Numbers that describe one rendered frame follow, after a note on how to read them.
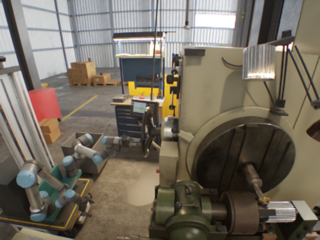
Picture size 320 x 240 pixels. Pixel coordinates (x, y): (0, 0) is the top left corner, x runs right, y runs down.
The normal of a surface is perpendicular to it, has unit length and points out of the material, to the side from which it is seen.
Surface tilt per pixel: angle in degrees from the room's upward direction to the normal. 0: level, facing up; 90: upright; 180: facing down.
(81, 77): 90
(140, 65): 90
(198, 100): 90
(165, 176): 90
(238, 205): 17
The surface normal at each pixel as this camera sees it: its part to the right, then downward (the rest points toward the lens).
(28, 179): 0.40, 0.29
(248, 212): -0.06, -0.47
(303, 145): -0.10, 0.44
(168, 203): -0.04, -0.68
